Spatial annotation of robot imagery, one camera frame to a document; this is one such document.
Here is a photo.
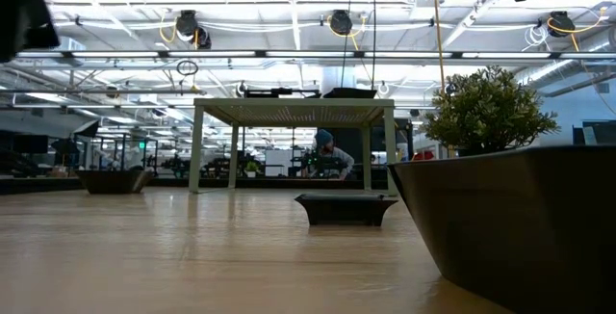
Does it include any person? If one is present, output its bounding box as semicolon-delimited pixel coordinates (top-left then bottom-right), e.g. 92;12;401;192
301;128;356;181

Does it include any green potted plant black pot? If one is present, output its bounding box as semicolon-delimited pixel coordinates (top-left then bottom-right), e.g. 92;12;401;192
421;65;562;157

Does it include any black studio softbox light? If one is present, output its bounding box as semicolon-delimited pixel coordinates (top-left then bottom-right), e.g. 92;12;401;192
72;119;101;139

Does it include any black ceiling cord reel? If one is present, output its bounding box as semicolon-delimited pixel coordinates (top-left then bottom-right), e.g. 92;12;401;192
173;9;213;50
547;10;577;39
328;9;354;37

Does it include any yellow power cable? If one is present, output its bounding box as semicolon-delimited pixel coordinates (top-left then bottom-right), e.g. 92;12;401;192
430;0;456;159

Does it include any black monitor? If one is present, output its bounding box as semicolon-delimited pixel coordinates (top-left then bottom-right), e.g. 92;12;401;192
12;133;50;155

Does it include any long ceiling light strip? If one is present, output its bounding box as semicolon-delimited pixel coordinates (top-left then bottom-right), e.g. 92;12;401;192
13;49;616;60

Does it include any black deep square bowl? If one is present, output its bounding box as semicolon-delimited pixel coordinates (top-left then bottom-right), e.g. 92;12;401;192
75;169;155;196

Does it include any black hanging cable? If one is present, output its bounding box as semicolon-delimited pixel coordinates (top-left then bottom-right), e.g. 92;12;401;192
369;0;377;99

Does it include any pale green perforated mini table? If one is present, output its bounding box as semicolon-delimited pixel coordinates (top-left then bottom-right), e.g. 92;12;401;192
188;96;399;197

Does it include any black wavy square bowl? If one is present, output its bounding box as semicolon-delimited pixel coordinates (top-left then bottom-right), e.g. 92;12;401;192
387;144;616;314
321;87;378;99

